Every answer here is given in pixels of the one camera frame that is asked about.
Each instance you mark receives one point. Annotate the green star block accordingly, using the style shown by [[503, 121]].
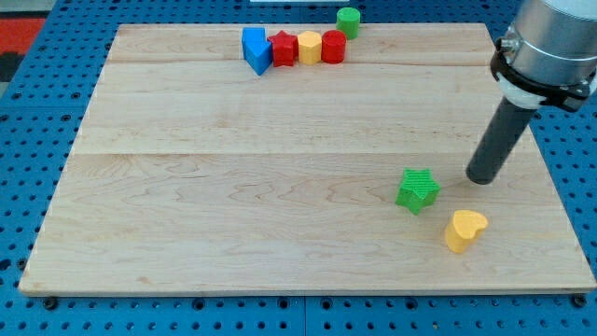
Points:
[[417, 189]]

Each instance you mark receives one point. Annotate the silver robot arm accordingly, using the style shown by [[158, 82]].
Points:
[[547, 56]]

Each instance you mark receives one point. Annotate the red star block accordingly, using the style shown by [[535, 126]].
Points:
[[285, 48]]

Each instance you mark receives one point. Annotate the yellow heart block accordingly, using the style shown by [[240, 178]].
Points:
[[464, 229]]

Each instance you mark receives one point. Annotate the wooden board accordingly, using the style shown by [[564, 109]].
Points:
[[191, 176]]

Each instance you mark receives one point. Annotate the blue arrow block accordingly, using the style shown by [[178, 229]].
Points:
[[257, 50]]

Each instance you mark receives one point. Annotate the yellow hexagon block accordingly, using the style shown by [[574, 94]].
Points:
[[309, 47]]

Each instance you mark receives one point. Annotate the red cylinder block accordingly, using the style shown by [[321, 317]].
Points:
[[333, 46]]

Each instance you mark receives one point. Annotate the green cylinder block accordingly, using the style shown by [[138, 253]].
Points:
[[347, 21]]

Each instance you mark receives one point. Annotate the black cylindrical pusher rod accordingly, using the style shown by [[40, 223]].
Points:
[[502, 134]]

